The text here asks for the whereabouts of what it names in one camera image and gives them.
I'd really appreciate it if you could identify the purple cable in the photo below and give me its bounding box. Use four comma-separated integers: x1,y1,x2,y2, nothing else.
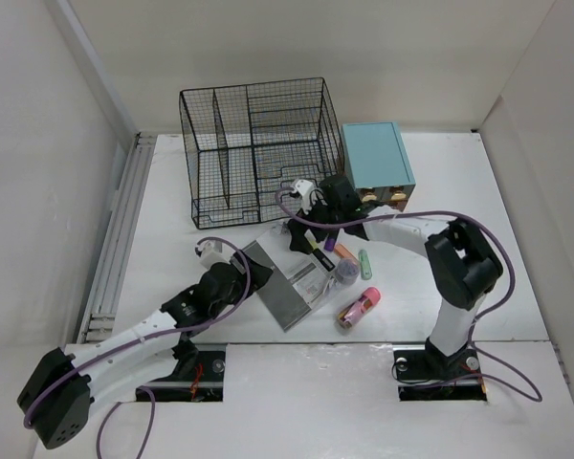
23,236,253,459
275,187,542,403

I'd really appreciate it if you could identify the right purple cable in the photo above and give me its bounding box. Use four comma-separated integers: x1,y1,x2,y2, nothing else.
275,187,542,403

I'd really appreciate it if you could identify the orange highlighter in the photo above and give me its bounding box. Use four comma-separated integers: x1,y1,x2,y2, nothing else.
334,244,357,260

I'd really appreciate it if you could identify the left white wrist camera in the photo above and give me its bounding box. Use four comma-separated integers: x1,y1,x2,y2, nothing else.
194,240,229,270

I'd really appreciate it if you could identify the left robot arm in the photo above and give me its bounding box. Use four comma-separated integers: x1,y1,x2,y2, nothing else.
17,253,273,449

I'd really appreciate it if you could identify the aluminium rail frame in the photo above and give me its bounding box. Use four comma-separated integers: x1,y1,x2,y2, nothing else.
74,133,157,344

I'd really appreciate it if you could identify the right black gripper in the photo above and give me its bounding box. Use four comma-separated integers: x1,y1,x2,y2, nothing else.
287,191,342,254

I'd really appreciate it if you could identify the pink capped clear tube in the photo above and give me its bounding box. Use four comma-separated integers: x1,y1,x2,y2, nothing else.
337,287,382,330

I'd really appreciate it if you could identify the teal drawer box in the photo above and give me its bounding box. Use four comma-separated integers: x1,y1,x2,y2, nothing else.
341,121,416,211

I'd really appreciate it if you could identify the grey booklet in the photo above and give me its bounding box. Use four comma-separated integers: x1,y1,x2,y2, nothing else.
244,220,341,332

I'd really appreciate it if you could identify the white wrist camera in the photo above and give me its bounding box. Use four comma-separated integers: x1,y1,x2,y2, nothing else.
289,179,324,214
194,240,229,270

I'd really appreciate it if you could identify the black wire mesh organizer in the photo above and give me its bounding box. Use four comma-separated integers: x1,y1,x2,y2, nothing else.
179,77,344,230

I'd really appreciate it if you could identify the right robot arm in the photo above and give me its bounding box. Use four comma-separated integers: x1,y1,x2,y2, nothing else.
287,175,503,381

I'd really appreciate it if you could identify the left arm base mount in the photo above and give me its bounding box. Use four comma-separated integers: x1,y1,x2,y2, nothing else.
145,344,227,403

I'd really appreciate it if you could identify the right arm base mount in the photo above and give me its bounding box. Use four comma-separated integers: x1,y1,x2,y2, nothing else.
391,345,487,402

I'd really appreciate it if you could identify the purple highlighter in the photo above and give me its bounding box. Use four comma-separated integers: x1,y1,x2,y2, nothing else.
323,234,336,251

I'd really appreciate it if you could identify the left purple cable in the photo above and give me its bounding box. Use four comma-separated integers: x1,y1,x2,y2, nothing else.
23,236,253,459

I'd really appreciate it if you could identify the green highlighter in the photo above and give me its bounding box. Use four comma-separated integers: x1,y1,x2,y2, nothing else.
358,249,373,280

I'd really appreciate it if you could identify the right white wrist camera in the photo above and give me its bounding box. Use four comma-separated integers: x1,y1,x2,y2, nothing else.
289,179,324,214

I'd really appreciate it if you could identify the clear jar of pins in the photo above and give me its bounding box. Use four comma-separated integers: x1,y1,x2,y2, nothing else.
334,258,361,286

